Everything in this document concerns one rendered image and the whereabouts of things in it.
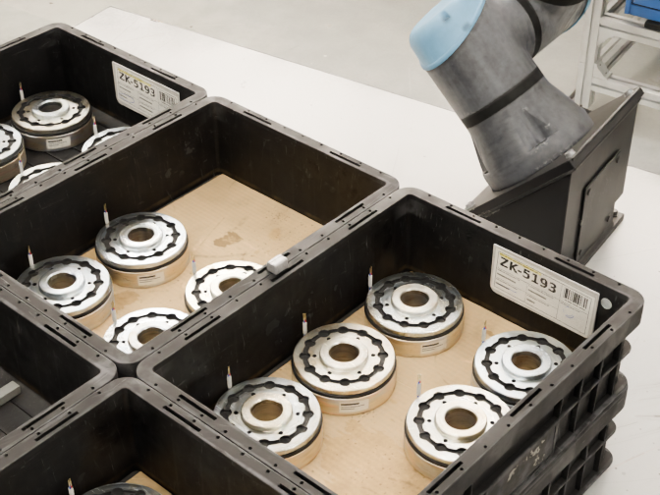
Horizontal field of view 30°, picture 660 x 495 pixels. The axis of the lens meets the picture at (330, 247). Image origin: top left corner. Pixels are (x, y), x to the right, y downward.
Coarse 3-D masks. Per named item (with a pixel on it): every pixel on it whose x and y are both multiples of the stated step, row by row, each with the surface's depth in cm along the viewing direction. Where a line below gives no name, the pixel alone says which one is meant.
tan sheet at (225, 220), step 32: (192, 192) 150; (224, 192) 150; (256, 192) 150; (192, 224) 145; (224, 224) 145; (256, 224) 145; (288, 224) 145; (320, 224) 145; (192, 256) 140; (224, 256) 140; (256, 256) 140; (128, 288) 135; (160, 288) 135
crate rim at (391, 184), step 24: (216, 96) 149; (168, 120) 144; (264, 120) 144; (120, 144) 140; (312, 144) 140; (72, 168) 136; (360, 168) 136; (24, 192) 132; (48, 192) 133; (384, 192) 132; (0, 216) 130; (312, 240) 125; (24, 288) 119; (240, 288) 119; (48, 312) 116; (192, 312) 116; (96, 336) 113; (168, 336) 113; (120, 360) 111
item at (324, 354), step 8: (344, 336) 123; (328, 344) 122; (336, 344) 122; (344, 344) 122; (352, 344) 122; (360, 344) 122; (320, 352) 121; (328, 352) 121; (360, 352) 121; (320, 360) 121; (328, 360) 120; (360, 360) 120; (328, 368) 120; (336, 368) 119; (344, 368) 119; (352, 368) 119
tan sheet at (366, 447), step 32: (352, 320) 131; (480, 320) 130; (448, 352) 126; (416, 384) 123; (448, 384) 123; (352, 416) 119; (384, 416) 119; (320, 448) 116; (352, 448) 116; (384, 448) 116; (320, 480) 112; (352, 480) 112; (384, 480) 112; (416, 480) 112
